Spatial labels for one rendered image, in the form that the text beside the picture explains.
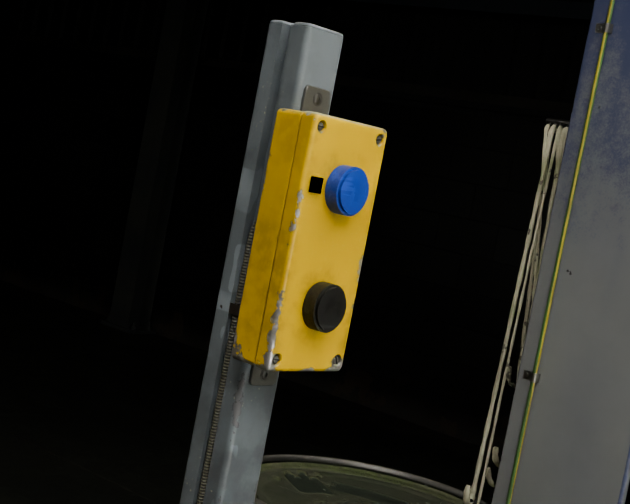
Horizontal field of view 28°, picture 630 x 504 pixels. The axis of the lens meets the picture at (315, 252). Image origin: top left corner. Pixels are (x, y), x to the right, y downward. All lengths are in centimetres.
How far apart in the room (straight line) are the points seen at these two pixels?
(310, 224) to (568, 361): 52
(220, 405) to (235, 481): 8
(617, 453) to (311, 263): 54
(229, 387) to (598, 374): 53
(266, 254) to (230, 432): 20
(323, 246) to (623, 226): 49
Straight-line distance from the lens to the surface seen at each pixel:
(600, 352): 163
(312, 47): 130
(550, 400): 166
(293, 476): 263
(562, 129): 174
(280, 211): 124
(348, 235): 129
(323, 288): 125
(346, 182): 124
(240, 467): 134
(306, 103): 129
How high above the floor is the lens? 150
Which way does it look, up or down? 4 degrees down
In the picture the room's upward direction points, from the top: 11 degrees clockwise
